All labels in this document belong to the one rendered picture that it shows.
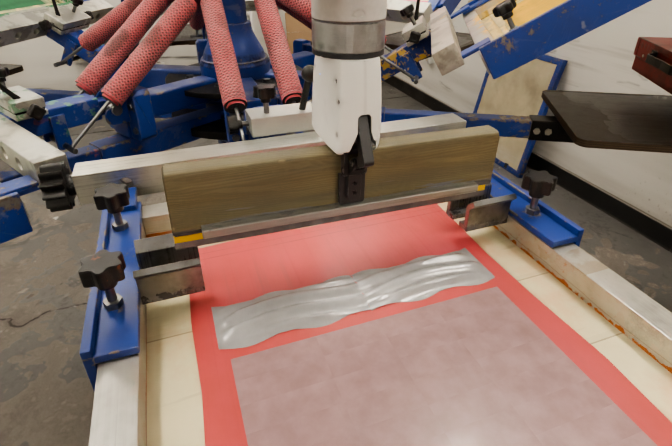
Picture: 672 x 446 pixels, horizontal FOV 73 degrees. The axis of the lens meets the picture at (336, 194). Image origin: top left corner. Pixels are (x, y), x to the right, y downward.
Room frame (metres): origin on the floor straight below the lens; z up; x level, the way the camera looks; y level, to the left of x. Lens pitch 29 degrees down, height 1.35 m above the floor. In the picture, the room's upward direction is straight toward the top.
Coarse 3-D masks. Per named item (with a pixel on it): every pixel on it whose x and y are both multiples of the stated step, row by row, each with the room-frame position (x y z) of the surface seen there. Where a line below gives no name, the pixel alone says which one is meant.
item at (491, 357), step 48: (336, 240) 0.56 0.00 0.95; (384, 240) 0.56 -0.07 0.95; (432, 240) 0.56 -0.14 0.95; (480, 288) 0.45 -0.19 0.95; (432, 336) 0.37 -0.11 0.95; (480, 336) 0.37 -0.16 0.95; (528, 336) 0.37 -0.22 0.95; (576, 336) 0.37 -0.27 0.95; (432, 384) 0.31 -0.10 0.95; (480, 384) 0.31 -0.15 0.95; (528, 384) 0.31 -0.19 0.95; (576, 384) 0.31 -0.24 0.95; (624, 384) 0.31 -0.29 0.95; (480, 432) 0.25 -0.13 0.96; (528, 432) 0.25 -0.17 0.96; (576, 432) 0.25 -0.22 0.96; (624, 432) 0.25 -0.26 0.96
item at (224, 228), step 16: (400, 192) 0.49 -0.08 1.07; (416, 192) 0.49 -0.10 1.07; (432, 192) 0.49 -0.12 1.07; (448, 192) 0.50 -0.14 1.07; (464, 192) 0.51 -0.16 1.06; (304, 208) 0.45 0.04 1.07; (320, 208) 0.45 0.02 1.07; (336, 208) 0.45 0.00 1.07; (352, 208) 0.46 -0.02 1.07; (368, 208) 0.46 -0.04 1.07; (208, 224) 0.41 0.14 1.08; (224, 224) 0.41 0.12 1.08; (240, 224) 0.41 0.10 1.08; (256, 224) 0.42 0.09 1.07; (272, 224) 0.42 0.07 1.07
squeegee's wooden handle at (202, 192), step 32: (480, 128) 0.55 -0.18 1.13; (224, 160) 0.44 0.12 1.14; (256, 160) 0.44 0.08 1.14; (288, 160) 0.45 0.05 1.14; (320, 160) 0.46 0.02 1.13; (384, 160) 0.49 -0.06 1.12; (416, 160) 0.50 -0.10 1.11; (448, 160) 0.52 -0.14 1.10; (480, 160) 0.53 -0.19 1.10; (192, 192) 0.41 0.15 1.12; (224, 192) 0.42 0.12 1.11; (256, 192) 0.43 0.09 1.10; (288, 192) 0.45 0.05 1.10; (320, 192) 0.46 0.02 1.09; (384, 192) 0.49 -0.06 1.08; (192, 224) 0.41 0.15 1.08
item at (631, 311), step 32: (160, 224) 0.57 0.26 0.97; (512, 224) 0.56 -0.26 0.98; (544, 256) 0.50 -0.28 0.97; (576, 256) 0.47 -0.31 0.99; (576, 288) 0.44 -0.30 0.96; (608, 288) 0.41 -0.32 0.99; (608, 320) 0.39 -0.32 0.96; (640, 320) 0.36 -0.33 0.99; (96, 384) 0.28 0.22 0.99; (128, 384) 0.28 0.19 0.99; (96, 416) 0.25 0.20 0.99; (128, 416) 0.25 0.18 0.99
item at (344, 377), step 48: (240, 240) 0.56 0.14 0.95; (288, 240) 0.56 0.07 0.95; (240, 288) 0.45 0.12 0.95; (288, 288) 0.45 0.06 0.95; (288, 336) 0.37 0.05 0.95; (336, 336) 0.37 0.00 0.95; (384, 336) 0.37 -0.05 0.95; (240, 384) 0.31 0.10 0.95; (288, 384) 0.31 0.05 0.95; (336, 384) 0.31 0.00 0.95; (384, 384) 0.31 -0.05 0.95; (240, 432) 0.25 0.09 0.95; (288, 432) 0.25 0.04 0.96; (336, 432) 0.25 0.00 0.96; (384, 432) 0.25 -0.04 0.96; (432, 432) 0.25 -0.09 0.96
